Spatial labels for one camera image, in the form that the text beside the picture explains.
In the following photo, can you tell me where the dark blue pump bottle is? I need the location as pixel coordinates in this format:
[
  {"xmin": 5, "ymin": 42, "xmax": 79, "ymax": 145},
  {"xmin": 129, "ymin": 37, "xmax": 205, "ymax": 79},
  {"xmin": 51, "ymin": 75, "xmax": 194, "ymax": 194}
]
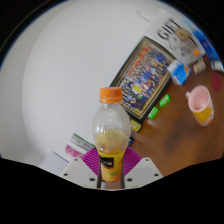
[{"xmin": 127, "ymin": 135, "xmax": 136, "ymax": 148}]

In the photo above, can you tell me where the pink and yellow mug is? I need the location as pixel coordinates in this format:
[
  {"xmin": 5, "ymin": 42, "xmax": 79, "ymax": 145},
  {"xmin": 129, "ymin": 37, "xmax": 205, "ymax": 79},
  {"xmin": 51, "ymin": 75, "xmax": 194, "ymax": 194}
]
[{"xmin": 185, "ymin": 84, "xmax": 215, "ymax": 128}]

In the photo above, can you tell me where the green and white tall box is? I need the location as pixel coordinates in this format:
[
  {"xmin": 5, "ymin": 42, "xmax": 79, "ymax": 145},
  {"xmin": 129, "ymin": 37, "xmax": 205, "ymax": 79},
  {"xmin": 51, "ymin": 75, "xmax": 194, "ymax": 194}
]
[{"xmin": 69, "ymin": 133, "xmax": 96, "ymax": 153}]

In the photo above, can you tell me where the framed group photo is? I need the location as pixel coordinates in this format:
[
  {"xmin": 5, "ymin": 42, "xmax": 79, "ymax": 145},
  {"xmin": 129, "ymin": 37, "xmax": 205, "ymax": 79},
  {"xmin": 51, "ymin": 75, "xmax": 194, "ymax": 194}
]
[{"xmin": 109, "ymin": 35, "xmax": 177, "ymax": 122}]

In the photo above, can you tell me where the orange-capped juice bottle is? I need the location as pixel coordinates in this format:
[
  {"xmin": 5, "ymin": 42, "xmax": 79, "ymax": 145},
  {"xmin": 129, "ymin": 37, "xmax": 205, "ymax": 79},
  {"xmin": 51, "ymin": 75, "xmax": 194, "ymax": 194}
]
[{"xmin": 91, "ymin": 87, "xmax": 132, "ymax": 184}]

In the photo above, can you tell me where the clear snack packet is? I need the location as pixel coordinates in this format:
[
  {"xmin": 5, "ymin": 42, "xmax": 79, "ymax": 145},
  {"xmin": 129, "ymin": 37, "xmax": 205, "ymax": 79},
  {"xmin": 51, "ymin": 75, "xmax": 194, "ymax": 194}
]
[{"xmin": 192, "ymin": 61, "xmax": 208, "ymax": 75}]

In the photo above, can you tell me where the flat round red coaster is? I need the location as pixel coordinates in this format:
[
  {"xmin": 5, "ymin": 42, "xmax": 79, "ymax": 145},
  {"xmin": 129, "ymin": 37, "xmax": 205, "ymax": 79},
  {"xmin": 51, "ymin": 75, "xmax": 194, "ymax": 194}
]
[{"xmin": 210, "ymin": 72, "xmax": 224, "ymax": 93}]

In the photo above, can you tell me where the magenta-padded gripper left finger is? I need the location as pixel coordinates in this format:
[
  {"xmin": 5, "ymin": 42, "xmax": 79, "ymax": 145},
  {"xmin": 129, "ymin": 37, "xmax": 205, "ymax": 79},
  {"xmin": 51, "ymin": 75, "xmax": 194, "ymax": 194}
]
[{"xmin": 59, "ymin": 146, "xmax": 103, "ymax": 190}]

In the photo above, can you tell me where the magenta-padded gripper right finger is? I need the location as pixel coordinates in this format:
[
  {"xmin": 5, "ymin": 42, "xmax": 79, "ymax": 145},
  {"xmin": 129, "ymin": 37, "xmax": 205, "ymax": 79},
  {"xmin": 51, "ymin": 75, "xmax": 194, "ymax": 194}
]
[{"xmin": 120, "ymin": 146, "xmax": 164, "ymax": 190}]

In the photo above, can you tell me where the white paper gift bag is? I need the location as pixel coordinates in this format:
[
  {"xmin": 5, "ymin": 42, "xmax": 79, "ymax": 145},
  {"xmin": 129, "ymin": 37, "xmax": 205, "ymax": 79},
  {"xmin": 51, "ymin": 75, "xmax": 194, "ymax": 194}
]
[{"xmin": 136, "ymin": 8, "xmax": 206, "ymax": 66}]

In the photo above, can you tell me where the blue tissue pack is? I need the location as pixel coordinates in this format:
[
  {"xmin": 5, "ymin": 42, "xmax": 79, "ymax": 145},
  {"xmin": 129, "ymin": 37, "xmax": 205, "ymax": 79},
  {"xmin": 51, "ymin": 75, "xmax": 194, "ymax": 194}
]
[{"xmin": 166, "ymin": 59, "xmax": 192, "ymax": 86}]

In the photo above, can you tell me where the brown glass bottle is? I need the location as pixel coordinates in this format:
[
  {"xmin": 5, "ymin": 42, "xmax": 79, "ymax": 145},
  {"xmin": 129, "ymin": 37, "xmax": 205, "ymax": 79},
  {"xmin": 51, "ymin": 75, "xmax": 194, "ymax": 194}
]
[{"xmin": 129, "ymin": 117, "xmax": 144, "ymax": 133}]

